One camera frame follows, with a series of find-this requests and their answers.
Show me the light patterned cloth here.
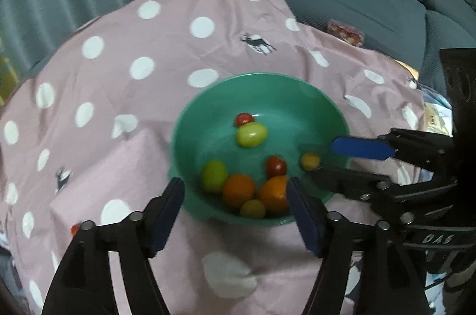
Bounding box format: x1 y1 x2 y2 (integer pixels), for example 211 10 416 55
400 60 454 137

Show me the large green jujube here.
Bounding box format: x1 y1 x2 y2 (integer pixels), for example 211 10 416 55
237 122 268 148

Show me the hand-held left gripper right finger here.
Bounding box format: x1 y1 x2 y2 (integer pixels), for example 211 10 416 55
287 177 428 315

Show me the small green jujube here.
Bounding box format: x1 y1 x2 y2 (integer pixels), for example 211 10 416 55
201 159 229 193

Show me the green plastic bowl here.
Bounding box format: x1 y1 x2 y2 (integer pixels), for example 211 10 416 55
169 74 352 226

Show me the clear snack packet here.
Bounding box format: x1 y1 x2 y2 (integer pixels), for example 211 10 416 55
327 19 366 48

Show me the pink polka dot blanket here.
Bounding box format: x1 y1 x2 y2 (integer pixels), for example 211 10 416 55
0 0 426 315

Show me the yellow patterned cloth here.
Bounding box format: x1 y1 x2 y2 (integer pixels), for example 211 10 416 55
0 40 19 104

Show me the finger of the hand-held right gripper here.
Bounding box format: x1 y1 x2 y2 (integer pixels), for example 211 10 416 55
310 168 458 224
332 129 456 174

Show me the yellow cherry tomato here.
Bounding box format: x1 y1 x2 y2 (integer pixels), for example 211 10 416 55
301 152 321 170
240 200 266 219

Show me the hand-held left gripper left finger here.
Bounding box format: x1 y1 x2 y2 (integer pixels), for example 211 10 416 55
42 177 185 315

